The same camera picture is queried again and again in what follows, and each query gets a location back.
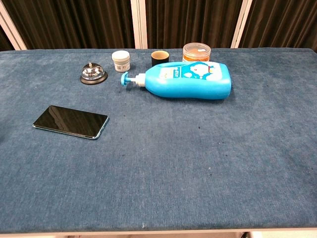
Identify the blue fabric table cloth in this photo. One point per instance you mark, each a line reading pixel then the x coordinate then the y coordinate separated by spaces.
pixel 158 153

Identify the blue pump lotion bottle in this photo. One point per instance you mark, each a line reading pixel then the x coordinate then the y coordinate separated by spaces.
pixel 190 83

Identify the black cup with tan interior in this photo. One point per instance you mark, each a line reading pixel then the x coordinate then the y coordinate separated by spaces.
pixel 160 58

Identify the small white plastic jar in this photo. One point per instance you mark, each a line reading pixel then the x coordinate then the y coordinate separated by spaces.
pixel 121 61

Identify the clear round container orange contents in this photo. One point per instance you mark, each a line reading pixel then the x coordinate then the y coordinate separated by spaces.
pixel 196 52

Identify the silver call bell black base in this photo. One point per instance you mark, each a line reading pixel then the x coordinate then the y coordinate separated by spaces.
pixel 93 73

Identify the black smartphone with blue edge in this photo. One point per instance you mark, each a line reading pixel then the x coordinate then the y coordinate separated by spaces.
pixel 70 121

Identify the dark pleated curtain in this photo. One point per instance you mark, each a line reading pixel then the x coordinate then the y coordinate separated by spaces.
pixel 74 22

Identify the white frame post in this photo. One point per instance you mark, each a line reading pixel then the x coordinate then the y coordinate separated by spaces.
pixel 11 27
pixel 139 23
pixel 240 23

